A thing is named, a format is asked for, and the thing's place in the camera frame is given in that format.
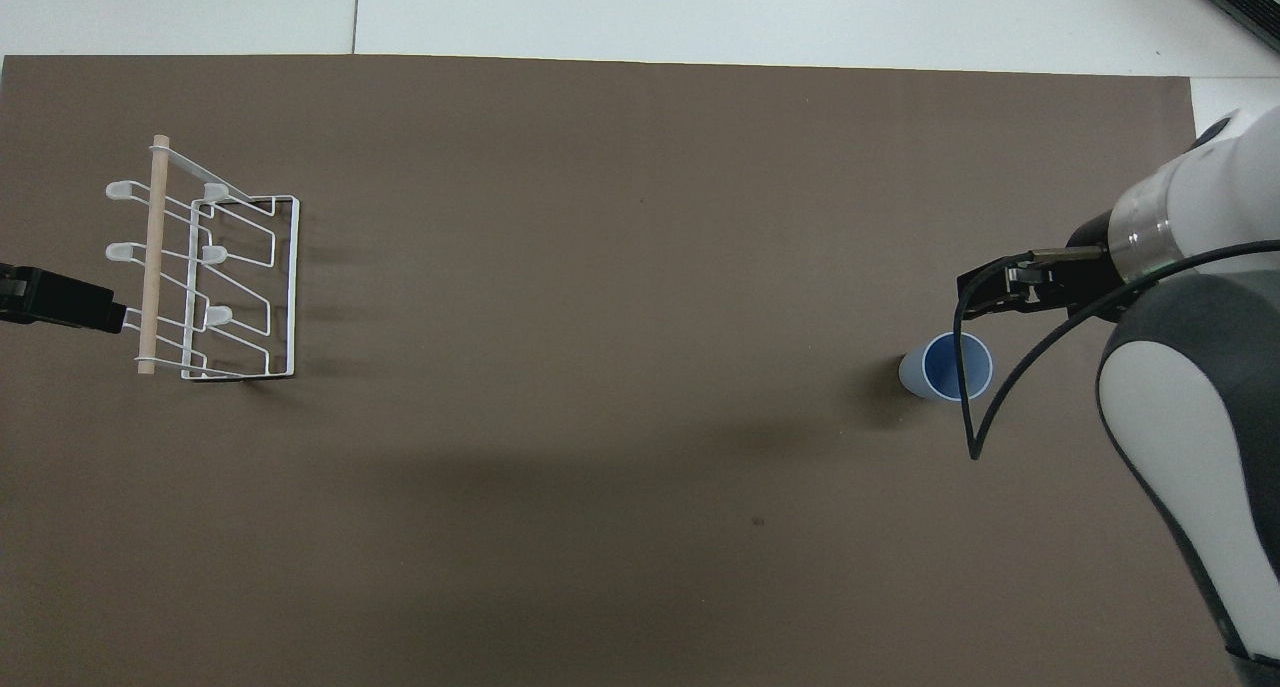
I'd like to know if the white wire cup holder rack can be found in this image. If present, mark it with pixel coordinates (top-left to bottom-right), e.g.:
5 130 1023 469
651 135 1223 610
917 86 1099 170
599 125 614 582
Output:
104 134 301 381

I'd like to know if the blue plastic cup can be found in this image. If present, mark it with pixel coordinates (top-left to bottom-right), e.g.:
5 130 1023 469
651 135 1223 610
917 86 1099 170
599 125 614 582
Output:
898 331 995 404

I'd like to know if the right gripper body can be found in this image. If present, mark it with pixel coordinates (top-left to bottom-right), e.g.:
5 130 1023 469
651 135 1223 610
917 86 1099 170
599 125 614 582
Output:
1018 210 1141 322

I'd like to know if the black cable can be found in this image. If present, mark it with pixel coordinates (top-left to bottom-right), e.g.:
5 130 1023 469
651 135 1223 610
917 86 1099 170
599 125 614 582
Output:
953 239 1280 462

